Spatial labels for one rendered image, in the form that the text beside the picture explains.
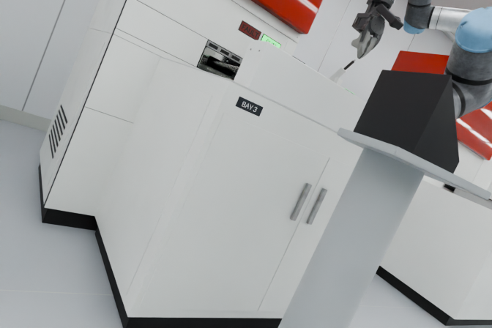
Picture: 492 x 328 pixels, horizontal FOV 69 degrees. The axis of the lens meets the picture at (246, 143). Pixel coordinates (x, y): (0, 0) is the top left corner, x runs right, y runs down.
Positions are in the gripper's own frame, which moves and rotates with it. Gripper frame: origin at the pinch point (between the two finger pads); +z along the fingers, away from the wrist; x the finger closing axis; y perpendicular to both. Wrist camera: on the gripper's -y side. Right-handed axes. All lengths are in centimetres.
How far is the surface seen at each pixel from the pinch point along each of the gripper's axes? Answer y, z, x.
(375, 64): 207, -77, -242
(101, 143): 58, 70, 55
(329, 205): -5, 53, -13
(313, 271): -33, 64, 17
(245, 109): -4, 33, 38
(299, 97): -4.4, 23.5, 21.5
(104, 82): 58, 47, 62
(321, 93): -4.3, 18.9, 13.6
